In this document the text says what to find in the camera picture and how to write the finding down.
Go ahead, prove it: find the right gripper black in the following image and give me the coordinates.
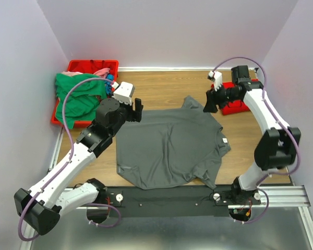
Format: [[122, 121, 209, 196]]
[[202, 82, 239, 114]]

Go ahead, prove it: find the grey t shirt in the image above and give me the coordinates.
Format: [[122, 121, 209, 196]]
[[116, 96, 231, 190]]

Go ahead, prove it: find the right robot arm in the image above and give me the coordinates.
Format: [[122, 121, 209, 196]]
[[203, 66, 301, 204]]

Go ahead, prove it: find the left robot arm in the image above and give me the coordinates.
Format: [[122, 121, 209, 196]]
[[14, 98, 143, 235]]

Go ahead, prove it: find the folded red t shirt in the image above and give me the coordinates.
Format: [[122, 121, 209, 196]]
[[218, 82, 250, 116]]

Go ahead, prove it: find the blue t shirt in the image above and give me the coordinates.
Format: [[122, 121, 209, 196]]
[[103, 73, 115, 96]]

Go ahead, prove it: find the pink t shirt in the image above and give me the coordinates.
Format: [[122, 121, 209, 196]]
[[61, 68, 110, 78]]

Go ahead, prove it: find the green t shirt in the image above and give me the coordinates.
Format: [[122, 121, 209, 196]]
[[55, 73, 107, 129]]

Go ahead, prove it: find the red plastic bin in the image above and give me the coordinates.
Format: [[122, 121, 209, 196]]
[[51, 60, 119, 128]]

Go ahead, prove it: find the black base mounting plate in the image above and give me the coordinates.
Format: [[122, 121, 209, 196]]
[[86, 184, 261, 218]]

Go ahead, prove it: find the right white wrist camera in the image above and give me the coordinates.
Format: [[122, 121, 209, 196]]
[[208, 70, 223, 91]]

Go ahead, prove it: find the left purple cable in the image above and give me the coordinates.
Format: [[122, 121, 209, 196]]
[[17, 77, 118, 242]]

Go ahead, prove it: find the aluminium frame rail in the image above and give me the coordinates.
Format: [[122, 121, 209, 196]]
[[19, 127, 313, 250]]

